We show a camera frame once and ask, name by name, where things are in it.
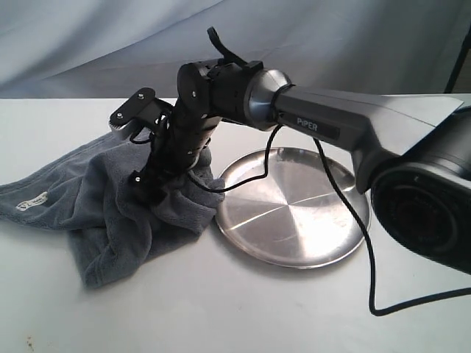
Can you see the round steel plate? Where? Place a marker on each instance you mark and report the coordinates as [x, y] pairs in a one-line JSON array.
[[292, 218]]

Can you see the grey backdrop cloth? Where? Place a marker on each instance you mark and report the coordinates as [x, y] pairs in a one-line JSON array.
[[108, 49]]

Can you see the grey fleece towel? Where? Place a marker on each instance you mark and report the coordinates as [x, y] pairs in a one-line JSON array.
[[86, 193]]

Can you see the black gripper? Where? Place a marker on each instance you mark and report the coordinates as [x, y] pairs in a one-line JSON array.
[[174, 150]]

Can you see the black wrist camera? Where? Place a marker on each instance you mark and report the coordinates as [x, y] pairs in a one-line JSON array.
[[143, 110]]

